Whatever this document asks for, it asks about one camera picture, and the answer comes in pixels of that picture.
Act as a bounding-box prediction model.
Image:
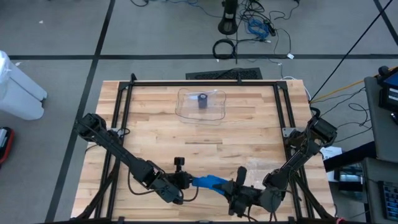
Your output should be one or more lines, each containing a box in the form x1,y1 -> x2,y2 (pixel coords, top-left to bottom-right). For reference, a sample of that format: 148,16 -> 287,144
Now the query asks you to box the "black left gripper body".
152,157 -> 193,205

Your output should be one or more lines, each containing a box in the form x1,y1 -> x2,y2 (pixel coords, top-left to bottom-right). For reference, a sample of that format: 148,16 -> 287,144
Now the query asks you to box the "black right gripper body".
225,166 -> 264,217

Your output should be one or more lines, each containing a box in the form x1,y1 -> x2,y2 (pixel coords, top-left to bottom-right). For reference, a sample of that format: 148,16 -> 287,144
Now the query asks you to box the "blue cohesive bandage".
197,93 -> 209,110
192,174 -> 229,195

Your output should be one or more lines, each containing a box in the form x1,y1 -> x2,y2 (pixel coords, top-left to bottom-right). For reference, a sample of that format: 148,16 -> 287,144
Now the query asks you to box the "clear plastic wrapper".
245,157 -> 290,191

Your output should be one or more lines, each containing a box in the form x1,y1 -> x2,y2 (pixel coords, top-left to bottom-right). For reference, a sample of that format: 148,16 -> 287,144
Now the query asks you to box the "clear plastic bin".
174,87 -> 227,126

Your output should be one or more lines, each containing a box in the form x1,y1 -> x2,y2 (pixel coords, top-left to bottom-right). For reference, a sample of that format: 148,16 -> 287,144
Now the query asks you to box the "white paper sheet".
319,145 -> 343,183

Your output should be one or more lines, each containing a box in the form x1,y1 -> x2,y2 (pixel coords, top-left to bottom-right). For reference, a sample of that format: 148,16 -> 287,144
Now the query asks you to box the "small screen device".
337,169 -> 363,190

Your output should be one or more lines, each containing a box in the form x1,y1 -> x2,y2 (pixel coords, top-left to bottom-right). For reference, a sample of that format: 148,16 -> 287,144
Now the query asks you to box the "black perforated floor panel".
185,67 -> 264,81

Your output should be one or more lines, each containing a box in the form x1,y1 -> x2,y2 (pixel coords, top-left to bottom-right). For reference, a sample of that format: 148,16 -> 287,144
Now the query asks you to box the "grey equipment cart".
334,157 -> 398,224

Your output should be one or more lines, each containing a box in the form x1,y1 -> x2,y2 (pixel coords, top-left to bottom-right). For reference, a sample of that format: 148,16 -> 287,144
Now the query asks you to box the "black keypad device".
378,180 -> 398,222

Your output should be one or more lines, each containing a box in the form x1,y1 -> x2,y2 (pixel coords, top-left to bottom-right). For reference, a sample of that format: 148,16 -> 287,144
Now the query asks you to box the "grey desk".
363,76 -> 398,164

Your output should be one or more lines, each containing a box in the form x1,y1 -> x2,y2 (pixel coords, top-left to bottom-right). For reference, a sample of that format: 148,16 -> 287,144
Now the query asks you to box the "black stand base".
217,0 -> 239,35

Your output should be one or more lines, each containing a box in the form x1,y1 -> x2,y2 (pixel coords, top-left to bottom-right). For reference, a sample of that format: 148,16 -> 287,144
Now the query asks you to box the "black power strip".
264,20 -> 277,37

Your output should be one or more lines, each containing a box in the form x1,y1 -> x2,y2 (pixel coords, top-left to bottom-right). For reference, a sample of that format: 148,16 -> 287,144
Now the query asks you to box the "red and black case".
0,126 -> 15,166

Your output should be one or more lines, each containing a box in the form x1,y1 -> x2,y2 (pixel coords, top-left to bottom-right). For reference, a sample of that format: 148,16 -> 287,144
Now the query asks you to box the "monitor with blue screen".
376,65 -> 398,113

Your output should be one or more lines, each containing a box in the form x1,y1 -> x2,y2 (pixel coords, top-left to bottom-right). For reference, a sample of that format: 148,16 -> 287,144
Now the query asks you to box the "thin black diagonal pole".
310,0 -> 394,102

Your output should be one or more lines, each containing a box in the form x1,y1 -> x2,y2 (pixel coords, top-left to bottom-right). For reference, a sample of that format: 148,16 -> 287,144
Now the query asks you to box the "white trash bin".
0,50 -> 48,121

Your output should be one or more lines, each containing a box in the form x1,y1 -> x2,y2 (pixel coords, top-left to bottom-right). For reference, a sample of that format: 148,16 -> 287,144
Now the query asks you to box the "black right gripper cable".
244,202 -> 280,223

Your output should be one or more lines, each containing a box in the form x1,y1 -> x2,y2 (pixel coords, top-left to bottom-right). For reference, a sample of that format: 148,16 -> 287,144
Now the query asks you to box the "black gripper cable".
244,202 -> 280,223
126,167 -> 200,203

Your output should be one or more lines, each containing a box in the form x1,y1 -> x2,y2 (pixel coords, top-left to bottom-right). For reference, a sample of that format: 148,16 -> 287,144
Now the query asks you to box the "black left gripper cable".
126,167 -> 200,203

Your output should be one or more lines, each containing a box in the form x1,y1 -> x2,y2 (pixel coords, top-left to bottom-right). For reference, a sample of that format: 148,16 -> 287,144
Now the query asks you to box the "black aluminium table frame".
71,73 -> 336,224

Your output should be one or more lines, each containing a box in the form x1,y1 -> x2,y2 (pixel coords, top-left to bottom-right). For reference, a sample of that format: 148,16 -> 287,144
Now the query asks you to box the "white cable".
279,62 -> 312,101

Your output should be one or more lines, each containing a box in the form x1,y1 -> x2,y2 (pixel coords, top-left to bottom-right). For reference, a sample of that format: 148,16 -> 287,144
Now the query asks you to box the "coiled black cable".
212,38 -> 237,60

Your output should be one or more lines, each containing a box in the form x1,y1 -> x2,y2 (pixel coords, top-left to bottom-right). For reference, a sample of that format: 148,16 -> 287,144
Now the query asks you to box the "yellow cable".
309,65 -> 398,105

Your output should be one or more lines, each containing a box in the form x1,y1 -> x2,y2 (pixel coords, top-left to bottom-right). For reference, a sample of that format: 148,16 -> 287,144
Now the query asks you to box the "black floor cable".
322,86 -> 374,144
269,9 -> 301,58

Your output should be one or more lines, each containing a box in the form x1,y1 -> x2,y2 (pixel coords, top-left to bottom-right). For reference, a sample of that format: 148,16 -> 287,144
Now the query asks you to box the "blue cable bundle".
247,18 -> 271,40

